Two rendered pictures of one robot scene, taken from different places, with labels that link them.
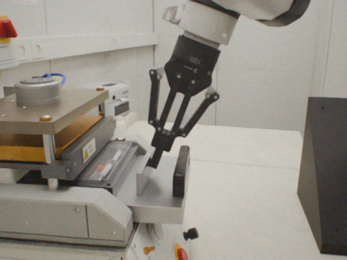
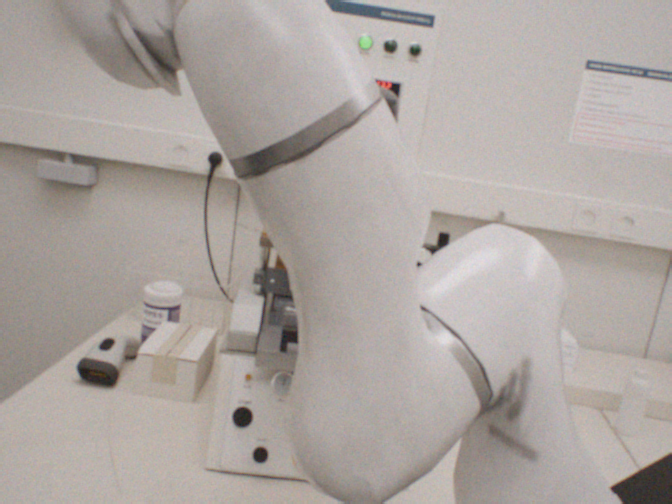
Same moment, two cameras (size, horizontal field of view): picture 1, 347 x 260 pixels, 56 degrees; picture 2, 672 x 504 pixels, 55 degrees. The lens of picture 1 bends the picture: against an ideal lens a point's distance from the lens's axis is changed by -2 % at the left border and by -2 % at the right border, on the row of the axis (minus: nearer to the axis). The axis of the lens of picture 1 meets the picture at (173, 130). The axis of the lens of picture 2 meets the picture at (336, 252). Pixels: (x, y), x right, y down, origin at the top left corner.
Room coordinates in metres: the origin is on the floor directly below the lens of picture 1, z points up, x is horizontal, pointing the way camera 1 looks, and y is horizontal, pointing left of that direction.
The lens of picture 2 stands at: (0.38, -0.97, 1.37)
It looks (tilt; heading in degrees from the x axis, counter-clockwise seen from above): 13 degrees down; 80
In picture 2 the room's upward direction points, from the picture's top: 9 degrees clockwise
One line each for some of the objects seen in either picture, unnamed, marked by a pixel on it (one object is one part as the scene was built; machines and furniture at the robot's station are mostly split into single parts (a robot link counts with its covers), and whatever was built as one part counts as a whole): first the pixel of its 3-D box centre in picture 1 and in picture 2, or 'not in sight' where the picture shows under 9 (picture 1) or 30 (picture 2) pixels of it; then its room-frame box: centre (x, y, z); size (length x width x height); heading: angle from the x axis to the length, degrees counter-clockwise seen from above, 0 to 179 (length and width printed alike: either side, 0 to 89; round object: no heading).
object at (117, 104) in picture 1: (102, 100); not in sight; (1.71, 0.37, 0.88); 0.25 x 0.20 x 0.17; 70
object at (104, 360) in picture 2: not in sight; (115, 351); (0.19, 0.35, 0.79); 0.20 x 0.08 x 0.08; 76
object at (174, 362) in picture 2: not in sight; (177, 359); (0.32, 0.32, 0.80); 0.19 x 0.13 x 0.09; 76
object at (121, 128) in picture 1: (120, 134); (634, 401); (1.30, 0.22, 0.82); 0.05 x 0.05 x 0.14
